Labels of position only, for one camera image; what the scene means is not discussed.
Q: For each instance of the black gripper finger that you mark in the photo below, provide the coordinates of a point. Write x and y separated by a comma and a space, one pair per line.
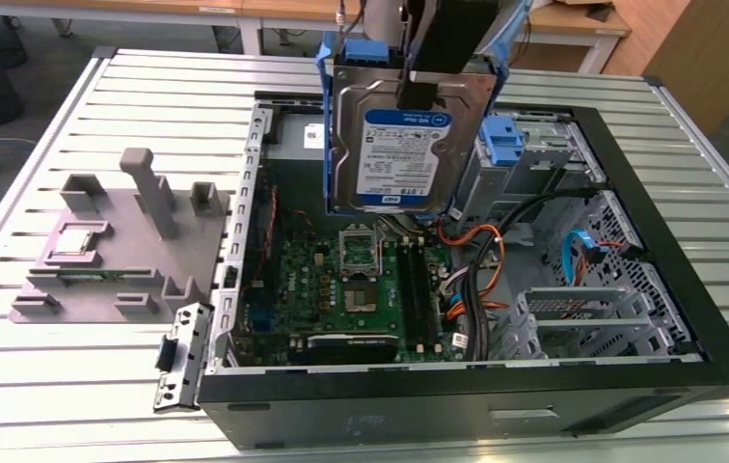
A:
451, 38

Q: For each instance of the hard disk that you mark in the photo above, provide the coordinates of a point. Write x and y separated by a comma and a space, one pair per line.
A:
403, 159

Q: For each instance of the metal disk bay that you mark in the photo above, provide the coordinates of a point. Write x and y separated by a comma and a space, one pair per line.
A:
590, 324

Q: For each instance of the blue plastic drive latch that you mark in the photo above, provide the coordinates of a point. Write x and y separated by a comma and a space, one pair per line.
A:
507, 144

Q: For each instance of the grey metal drive cage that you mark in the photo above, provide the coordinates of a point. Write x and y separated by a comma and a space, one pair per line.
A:
499, 193

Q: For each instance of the wooden cabinet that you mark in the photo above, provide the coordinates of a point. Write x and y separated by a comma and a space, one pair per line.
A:
692, 48

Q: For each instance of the grey power supply unit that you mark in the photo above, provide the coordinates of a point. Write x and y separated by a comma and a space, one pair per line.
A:
296, 193

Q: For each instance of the black RAM slot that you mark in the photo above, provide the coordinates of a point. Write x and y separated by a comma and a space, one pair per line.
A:
411, 299

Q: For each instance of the CPU socket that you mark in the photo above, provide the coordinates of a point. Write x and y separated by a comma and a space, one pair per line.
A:
363, 298

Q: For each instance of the green motherboard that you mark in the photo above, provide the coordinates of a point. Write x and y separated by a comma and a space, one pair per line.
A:
303, 313

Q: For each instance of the black graphics card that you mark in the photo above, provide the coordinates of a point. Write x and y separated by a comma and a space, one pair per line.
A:
351, 348

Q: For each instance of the grey parts rack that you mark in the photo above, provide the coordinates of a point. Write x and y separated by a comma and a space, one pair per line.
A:
139, 260

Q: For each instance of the silver CPU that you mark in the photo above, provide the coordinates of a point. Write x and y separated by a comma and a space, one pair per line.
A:
73, 241

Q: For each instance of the green RAM stick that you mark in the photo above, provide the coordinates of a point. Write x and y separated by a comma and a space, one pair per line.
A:
91, 275

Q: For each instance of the black PC case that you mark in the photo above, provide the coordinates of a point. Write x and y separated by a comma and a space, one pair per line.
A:
403, 410

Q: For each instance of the grey expansion card retainer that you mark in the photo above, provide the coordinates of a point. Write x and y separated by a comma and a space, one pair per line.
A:
187, 357

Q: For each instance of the wooden desk white frame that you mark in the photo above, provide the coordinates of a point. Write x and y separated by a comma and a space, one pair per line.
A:
563, 24
164, 14

